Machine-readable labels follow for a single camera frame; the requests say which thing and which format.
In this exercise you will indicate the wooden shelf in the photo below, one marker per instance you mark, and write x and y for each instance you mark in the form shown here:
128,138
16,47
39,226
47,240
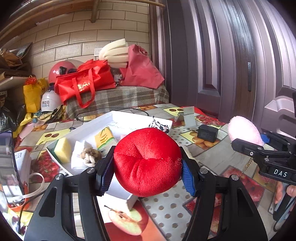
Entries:
11,80

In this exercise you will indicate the brown paper bags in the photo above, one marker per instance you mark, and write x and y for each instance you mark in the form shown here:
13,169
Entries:
11,56

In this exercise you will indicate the plaid covered bench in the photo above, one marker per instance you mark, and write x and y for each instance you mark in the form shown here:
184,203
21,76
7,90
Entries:
120,97

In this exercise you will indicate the yellow green sponge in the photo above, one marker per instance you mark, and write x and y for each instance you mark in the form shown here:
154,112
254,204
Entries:
62,150

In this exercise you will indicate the red tote bag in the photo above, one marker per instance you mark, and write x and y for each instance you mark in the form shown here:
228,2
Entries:
87,81

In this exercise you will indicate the small black box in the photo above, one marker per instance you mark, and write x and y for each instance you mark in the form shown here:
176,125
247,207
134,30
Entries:
208,133

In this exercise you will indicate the orange phone holder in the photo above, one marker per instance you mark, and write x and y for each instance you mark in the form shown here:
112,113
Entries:
17,207

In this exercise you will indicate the black white patterned cloth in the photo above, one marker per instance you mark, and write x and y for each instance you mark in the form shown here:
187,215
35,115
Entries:
159,127

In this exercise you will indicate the red plush toy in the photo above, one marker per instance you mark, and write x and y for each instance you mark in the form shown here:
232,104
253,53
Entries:
148,162

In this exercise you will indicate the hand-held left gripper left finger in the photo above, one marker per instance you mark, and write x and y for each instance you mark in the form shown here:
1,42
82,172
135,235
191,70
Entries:
106,179

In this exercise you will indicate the white helmet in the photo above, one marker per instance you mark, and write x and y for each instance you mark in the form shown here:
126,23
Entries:
49,102

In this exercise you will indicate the smartphone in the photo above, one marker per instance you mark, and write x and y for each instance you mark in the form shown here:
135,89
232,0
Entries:
10,166

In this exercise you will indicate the cream foam pads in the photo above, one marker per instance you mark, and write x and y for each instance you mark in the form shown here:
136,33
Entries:
114,52

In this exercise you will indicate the brown door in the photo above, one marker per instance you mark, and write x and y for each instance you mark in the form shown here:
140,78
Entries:
219,58

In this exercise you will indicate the grey phone stand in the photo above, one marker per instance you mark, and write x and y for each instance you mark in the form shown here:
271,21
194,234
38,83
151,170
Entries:
188,118

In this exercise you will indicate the pink plush toy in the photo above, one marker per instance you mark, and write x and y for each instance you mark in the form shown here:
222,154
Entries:
244,131

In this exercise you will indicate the small white carton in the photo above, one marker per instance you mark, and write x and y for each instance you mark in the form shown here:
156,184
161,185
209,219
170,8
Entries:
24,162

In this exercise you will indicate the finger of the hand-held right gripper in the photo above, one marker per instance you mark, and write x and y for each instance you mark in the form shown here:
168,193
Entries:
277,140
249,149

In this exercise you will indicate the person's right hand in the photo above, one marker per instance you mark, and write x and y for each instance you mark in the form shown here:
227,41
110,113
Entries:
291,191

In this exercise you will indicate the white wall socket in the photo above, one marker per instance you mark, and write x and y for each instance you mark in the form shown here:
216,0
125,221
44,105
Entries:
98,51

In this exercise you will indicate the fruit print tablecloth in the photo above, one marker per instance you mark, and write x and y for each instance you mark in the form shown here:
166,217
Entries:
166,213

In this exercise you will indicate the yellow bag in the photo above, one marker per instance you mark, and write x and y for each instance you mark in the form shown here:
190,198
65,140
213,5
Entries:
33,95

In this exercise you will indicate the yellow green tissue packet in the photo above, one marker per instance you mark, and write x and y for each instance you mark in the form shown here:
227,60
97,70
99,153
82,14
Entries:
104,138

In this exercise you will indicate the black plastic bag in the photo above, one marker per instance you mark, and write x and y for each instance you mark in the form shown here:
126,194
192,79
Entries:
9,118

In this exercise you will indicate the dark pink fabric bag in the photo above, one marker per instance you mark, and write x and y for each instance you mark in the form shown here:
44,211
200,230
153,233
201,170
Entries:
138,69

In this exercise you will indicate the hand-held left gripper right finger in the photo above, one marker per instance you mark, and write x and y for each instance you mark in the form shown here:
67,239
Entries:
188,180

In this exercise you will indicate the white cardboard box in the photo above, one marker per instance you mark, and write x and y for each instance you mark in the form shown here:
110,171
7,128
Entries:
124,124

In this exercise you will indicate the white sock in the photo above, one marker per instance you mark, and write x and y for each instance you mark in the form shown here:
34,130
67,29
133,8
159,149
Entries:
77,160

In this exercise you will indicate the red helmet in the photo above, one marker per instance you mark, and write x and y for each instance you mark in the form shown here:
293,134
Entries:
57,69

